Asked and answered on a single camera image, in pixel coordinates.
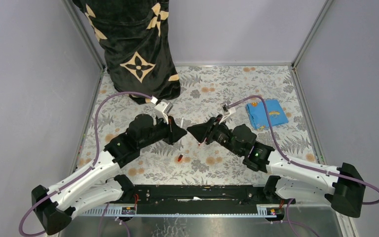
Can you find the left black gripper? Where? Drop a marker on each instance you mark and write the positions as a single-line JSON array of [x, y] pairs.
[[173, 132]]

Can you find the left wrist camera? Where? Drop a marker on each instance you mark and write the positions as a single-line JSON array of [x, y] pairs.
[[162, 108]]

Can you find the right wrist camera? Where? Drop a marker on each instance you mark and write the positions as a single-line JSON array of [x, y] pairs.
[[227, 111]]

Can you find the floral table mat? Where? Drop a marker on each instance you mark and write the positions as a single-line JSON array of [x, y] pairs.
[[203, 90]]

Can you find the blue folded cloth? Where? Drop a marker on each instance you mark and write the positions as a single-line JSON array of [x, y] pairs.
[[257, 114]]

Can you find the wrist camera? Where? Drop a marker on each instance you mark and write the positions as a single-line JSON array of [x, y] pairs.
[[227, 111], [162, 108]]

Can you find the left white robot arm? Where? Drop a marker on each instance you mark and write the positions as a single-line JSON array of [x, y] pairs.
[[57, 205]]

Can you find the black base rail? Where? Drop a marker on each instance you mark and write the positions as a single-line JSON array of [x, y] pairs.
[[156, 195]]

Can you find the black gold patterned robe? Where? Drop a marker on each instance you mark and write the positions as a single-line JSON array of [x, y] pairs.
[[134, 37]]

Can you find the slotted cable duct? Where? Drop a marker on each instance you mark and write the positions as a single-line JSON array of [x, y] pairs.
[[196, 210]]

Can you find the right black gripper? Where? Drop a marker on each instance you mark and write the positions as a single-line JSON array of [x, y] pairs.
[[208, 130]]

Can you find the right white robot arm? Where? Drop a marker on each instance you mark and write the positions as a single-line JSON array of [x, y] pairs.
[[341, 187]]

